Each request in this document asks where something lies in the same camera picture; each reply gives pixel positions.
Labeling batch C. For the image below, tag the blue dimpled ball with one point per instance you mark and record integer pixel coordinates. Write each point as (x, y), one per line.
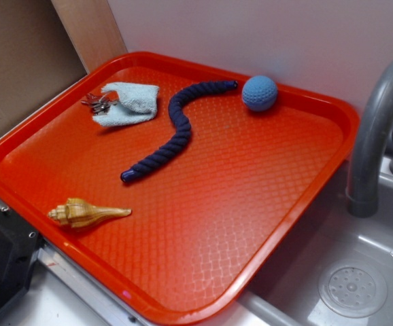
(259, 93)

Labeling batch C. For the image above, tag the wooden board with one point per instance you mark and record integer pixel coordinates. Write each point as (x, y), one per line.
(92, 29)

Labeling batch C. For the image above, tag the sink drain strainer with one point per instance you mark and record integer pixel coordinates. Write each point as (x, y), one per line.
(352, 288)

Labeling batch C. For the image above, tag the tan spiral seashell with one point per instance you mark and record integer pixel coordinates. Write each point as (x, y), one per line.
(79, 214)

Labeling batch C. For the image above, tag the grey plastic sink basin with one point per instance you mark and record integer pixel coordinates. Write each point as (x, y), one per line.
(285, 290)

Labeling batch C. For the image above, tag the grey toy faucet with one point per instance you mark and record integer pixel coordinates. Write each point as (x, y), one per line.
(373, 138)

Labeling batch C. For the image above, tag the orange plastic tray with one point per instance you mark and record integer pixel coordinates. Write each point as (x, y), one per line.
(202, 225)

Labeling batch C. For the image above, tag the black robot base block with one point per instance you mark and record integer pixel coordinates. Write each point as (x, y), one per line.
(19, 246)

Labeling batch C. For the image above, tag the light blue cloth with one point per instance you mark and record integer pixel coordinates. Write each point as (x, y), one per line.
(136, 103)

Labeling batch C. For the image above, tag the brown cardboard panel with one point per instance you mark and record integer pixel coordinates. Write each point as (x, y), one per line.
(37, 59)

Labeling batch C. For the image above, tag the silver key bunch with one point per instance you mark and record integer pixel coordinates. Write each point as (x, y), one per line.
(99, 104)

